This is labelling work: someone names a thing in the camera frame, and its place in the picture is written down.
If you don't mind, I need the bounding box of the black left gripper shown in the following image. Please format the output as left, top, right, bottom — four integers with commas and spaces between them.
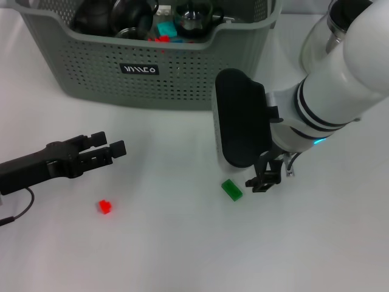
0, 131, 127, 196

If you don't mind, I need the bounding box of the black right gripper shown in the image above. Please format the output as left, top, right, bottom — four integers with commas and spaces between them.
244, 150, 286, 194

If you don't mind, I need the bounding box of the green rectangular brick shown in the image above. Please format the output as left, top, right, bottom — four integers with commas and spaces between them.
221, 178, 244, 202

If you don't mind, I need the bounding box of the cyan square brick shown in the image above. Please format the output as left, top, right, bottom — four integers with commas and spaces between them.
156, 21, 178, 38

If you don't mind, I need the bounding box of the grey perforated storage bin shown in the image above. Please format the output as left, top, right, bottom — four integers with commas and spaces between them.
13, 0, 283, 111

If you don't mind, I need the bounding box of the black ceramic teapot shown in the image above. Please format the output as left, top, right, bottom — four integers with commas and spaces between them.
72, 0, 115, 36

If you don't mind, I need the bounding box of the right arm connector cable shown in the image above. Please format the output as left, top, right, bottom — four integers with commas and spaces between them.
284, 151, 305, 178

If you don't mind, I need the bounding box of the arm connector cable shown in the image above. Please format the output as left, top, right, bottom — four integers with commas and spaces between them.
0, 187, 35, 226
284, 151, 305, 178

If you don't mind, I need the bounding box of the left arm connector cable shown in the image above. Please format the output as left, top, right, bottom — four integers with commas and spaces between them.
0, 187, 35, 226

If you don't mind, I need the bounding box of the glass pitcher black handle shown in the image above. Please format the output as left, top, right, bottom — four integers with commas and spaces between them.
299, 0, 365, 74

